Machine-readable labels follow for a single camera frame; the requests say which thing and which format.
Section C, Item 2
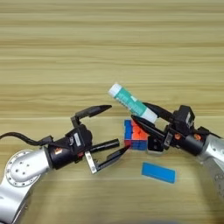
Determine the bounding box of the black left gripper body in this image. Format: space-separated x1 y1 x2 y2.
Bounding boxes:
46 136 98 175

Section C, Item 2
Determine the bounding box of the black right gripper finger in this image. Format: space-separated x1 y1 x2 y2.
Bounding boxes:
130 114 169 144
142 101 177 124

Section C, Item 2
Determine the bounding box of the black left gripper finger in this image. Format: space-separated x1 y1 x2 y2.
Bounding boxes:
70 104 113 129
95 145 131 172

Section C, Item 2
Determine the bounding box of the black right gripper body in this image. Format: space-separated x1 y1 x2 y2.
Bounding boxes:
163 125 206 158

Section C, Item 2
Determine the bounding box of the green white glue stick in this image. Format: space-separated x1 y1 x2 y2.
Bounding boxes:
108 82 158 124

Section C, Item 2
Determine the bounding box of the colourful puzzle cube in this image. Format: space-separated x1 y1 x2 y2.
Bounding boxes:
123 118 150 151

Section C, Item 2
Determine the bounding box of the right black box white label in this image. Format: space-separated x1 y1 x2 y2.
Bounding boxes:
171 104 196 137

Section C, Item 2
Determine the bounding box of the black box white label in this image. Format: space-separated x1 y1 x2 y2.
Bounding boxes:
65 123 94 153
171 104 196 137

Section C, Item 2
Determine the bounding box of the left black box white label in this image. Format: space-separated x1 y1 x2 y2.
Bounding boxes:
65 123 94 153

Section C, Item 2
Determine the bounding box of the blue rectangular block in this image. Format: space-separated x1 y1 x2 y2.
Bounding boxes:
141 161 177 185

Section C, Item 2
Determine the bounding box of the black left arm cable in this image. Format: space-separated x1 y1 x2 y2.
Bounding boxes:
0 131 54 147

